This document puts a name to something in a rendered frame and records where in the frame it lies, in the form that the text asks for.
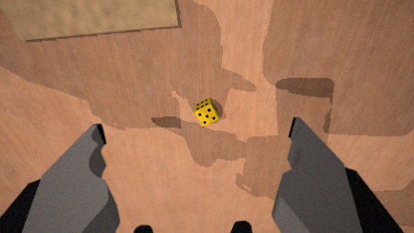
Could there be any tan square mat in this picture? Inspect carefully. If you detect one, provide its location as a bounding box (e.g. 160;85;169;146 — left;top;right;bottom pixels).
0;0;179;41

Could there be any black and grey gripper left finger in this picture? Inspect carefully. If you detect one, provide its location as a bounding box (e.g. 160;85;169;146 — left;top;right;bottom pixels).
0;123;120;233

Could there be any yellow die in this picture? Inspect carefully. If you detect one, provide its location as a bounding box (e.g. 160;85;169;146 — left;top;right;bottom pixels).
194;98;219;126

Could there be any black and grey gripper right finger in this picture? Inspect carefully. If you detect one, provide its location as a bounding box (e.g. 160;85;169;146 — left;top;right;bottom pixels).
272;117;404;233

